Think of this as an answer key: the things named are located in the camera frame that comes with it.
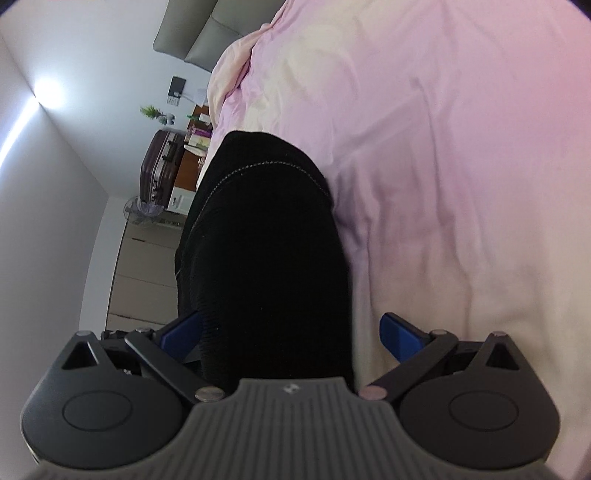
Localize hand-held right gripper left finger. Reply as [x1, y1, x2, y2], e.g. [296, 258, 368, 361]
[60, 310, 227, 407]

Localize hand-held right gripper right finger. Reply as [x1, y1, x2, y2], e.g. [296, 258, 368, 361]
[359, 313, 527, 407]

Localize black pants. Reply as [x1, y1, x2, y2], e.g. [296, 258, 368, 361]
[174, 130, 356, 393]

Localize beige drawer cabinet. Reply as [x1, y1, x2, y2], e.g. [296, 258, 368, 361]
[106, 210, 186, 325]

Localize white table fan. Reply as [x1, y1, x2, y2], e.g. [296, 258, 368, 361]
[123, 196, 163, 228]

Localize wooden desk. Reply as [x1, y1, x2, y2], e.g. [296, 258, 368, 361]
[178, 105, 218, 191]

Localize maroon suitcase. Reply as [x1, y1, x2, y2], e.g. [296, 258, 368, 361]
[139, 129, 191, 209]

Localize pink duvet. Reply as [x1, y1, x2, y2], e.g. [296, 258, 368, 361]
[196, 0, 591, 480]

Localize green potted plant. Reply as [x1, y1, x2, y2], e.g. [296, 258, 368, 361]
[140, 105, 177, 126]

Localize ceiling light strip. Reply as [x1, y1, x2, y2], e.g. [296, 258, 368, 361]
[0, 76, 66, 168]

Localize grey padded headboard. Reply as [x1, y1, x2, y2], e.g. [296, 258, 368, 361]
[154, 0, 287, 73]

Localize black wall panel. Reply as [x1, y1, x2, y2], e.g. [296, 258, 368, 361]
[167, 76, 187, 108]

